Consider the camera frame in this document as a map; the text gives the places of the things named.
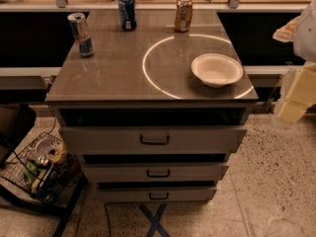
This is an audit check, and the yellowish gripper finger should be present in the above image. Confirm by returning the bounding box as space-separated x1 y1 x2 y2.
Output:
276 62 316 123

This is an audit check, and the white paper bowl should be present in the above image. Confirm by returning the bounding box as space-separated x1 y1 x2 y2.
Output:
191 53 244 88

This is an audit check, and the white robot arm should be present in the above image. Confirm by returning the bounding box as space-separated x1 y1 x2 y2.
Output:
273 0 316 123

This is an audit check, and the gold soda can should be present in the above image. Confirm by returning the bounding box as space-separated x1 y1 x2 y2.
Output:
174 0 193 33

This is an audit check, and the blue pepsi can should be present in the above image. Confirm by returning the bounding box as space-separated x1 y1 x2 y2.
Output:
118 0 136 31

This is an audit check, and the silver blue redbull can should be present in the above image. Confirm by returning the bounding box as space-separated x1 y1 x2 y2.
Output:
67 13 94 57

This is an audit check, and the grey drawer cabinet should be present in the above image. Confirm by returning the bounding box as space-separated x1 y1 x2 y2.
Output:
46 9 258 202

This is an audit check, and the blue tape cross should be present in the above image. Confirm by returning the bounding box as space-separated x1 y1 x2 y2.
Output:
139 203 171 237

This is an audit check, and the top drawer black handle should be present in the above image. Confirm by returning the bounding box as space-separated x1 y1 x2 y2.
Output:
139 135 170 145

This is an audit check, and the drawer black handle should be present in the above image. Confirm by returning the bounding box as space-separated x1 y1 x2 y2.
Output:
148 192 169 200
146 169 171 178
139 135 170 145

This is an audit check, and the bottom drawer black handle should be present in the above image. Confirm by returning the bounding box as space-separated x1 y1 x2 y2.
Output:
148 192 169 200

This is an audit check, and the middle drawer black handle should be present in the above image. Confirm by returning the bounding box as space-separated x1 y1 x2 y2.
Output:
146 169 171 178

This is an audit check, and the black floor cable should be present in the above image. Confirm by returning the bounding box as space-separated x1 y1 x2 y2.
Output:
104 202 113 237

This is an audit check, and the black wire basket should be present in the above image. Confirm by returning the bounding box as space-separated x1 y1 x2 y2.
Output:
1 132 80 203

